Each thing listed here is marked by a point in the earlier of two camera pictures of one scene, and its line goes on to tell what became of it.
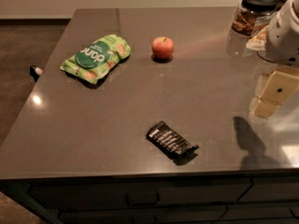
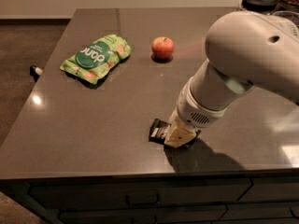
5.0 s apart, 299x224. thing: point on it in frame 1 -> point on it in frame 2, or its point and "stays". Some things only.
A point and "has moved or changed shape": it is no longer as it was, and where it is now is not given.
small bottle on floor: (35, 72) stays
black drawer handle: (130, 203) stays
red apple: (163, 48) stays
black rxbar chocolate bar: (172, 144) has moved or changed shape
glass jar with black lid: (255, 13) stays
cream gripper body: (282, 40) -> (193, 113)
